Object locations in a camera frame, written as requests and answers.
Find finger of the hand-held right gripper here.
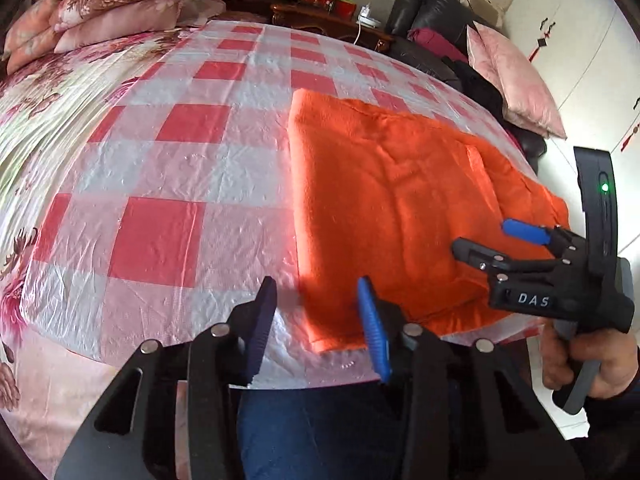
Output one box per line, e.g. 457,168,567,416
501,218,590,262
451,237,558,275

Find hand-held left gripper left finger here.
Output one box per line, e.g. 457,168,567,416
54,276,278,480

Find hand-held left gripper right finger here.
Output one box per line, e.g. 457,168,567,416
356,276,586,480

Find orange towel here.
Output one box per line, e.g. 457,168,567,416
287,89,571,356

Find person's right forearm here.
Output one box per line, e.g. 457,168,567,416
584,374,640,442

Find person's right hand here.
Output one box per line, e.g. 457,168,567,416
541,320,640,401

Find person's legs in blue jeans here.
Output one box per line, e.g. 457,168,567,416
237,382,416,480

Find pink checkered plastic tablecloth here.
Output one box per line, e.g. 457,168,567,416
20,20,538,391

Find red knot ornament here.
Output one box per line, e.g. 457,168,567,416
531,30,551,62
620,121,640,154

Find pink satin pillow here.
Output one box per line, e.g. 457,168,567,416
466,21,569,140

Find black garment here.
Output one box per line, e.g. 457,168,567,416
442,57,507,122

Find white wardrobe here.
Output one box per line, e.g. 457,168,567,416
500,0,640,261

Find black leather sofa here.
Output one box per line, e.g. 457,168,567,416
385,0,548,171

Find carved wooden nightstand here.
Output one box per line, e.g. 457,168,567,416
270,0,396,53

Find floral bedsheet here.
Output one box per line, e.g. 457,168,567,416
0,30,201,476

